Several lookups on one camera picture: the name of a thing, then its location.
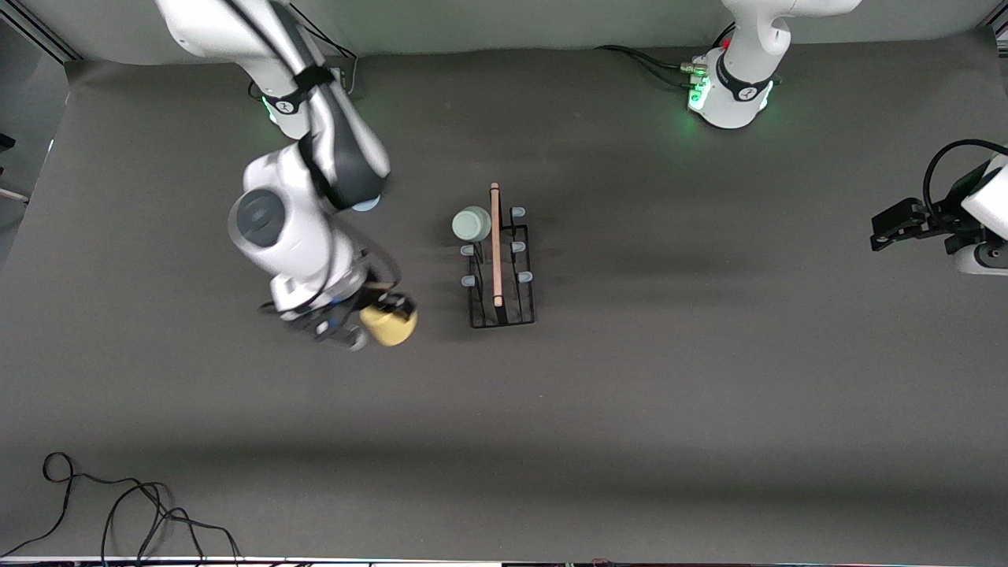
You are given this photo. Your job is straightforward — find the yellow plastic cup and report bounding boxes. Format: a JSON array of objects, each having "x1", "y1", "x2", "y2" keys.
[{"x1": 359, "y1": 304, "x2": 418, "y2": 348}]

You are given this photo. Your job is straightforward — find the black wire cup holder rack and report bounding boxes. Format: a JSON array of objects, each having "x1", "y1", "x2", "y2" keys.
[{"x1": 461, "y1": 183, "x2": 537, "y2": 329}]

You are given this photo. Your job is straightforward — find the pale green plastic cup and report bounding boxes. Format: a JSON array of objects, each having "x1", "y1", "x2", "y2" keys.
[{"x1": 451, "y1": 206, "x2": 493, "y2": 243}]

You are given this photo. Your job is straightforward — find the dark grey table mat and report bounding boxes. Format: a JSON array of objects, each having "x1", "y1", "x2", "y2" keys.
[{"x1": 0, "y1": 31, "x2": 1008, "y2": 564}]

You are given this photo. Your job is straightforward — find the black right arm base cables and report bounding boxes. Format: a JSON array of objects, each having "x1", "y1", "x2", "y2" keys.
[{"x1": 287, "y1": 4, "x2": 360, "y2": 97}]

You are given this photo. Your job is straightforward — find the black arm base cables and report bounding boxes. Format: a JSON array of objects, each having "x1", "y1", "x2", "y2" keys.
[
  {"x1": 287, "y1": 4, "x2": 360, "y2": 97},
  {"x1": 596, "y1": 45, "x2": 706, "y2": 89}
]

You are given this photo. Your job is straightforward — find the black left arm base cables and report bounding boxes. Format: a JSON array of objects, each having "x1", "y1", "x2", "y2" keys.
[{"x1": 596, "y1": 45, "x2": 706, "y2": 89}]

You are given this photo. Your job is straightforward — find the loose black cable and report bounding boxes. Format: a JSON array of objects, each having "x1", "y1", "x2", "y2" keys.
[{"x1": 0, "y1": 451, "x2": 241, "y2": 565}]

